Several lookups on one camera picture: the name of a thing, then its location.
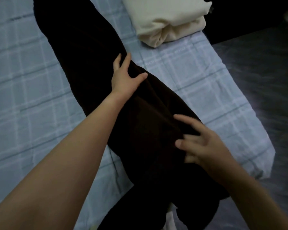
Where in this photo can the person's grey trousers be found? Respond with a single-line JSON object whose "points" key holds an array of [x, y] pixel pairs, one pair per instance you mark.
{"points": [[170, 221]]}

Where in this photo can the person's left hand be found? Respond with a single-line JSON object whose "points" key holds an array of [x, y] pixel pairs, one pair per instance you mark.
{"points": [[123, 81]]}

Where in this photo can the bed with blue plaid sheet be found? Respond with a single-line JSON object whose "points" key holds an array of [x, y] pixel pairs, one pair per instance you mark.
{"points": [[26, 81]]}

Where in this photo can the cream printed hoodie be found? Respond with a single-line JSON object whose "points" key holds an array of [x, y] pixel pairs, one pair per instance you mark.
{"points": [[168, 19]]}

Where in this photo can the person's left forearm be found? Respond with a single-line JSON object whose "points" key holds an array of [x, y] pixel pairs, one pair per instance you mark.
{"points": [[62, 165]]}

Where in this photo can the person's right hand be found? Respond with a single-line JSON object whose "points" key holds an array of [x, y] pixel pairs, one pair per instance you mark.
{"points": [[213, 153]]}

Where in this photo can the black cabinet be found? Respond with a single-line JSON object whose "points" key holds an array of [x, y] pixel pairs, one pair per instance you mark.
{"points": [[242, 16]]}

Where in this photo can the dark brown trousers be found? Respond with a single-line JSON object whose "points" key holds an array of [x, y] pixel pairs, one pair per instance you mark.
{"points": [[86, 45]]}

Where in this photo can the person's right forearm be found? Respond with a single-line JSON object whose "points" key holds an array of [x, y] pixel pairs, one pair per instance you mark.
{"points": [[259, 206]]}

